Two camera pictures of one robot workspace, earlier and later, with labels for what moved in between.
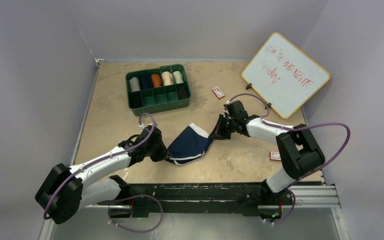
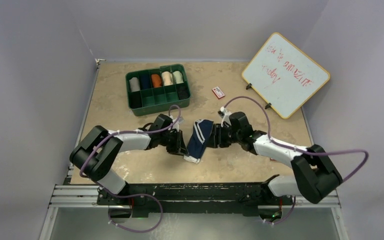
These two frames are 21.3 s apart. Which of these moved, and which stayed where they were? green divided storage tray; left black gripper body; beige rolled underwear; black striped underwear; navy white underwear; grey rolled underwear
Moved: left black gripper body; navy white underwear
Stayed: grey rolled underwear; black striped underwear; green divided storage tray; beige rolled underwear
